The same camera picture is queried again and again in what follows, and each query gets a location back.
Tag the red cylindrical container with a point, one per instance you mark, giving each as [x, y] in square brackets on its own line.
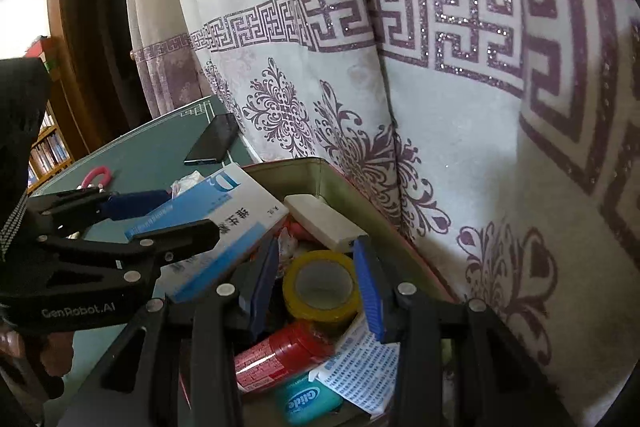
[285, 352]

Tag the wooden door frame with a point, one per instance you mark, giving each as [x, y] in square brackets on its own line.
[57, 32]

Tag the yellow tape roll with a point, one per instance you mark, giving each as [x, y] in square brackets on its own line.
[320, 302]

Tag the large white blue medicine box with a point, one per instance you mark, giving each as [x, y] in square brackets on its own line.
[240, 202]

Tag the white power adapter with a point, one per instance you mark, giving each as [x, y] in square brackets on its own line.
[320, 217]

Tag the black smartphone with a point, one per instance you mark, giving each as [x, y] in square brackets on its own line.
[212, 139]

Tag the red white box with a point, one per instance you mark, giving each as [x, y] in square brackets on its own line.
[36, 48]

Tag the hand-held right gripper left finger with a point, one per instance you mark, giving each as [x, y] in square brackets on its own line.
[264, 292]

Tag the white crumpled plastic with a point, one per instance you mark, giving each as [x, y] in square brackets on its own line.
[187, 184]

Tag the teal plastic case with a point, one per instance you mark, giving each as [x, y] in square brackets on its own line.
[310, 402]

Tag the pink tin container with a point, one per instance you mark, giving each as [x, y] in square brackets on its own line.
[325, 179]

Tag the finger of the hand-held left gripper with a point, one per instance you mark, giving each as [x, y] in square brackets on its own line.
[135, 204]
[185, 239]

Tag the pink plastic loop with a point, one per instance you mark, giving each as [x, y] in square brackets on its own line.
[95, 177]

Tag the wooden bookshelf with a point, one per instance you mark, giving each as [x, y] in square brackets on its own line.
[47, 152]

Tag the white tissue packet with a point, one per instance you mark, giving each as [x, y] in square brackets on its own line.
[365, 367]

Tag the person's left hand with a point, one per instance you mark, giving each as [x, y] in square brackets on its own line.
[59, 354]

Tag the white purple patterned curtain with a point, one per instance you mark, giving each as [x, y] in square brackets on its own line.
[450, 157]

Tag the green table cover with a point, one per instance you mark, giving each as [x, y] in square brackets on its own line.
[150, 147]

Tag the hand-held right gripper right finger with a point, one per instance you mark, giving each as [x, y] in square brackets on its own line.
[371, 292]

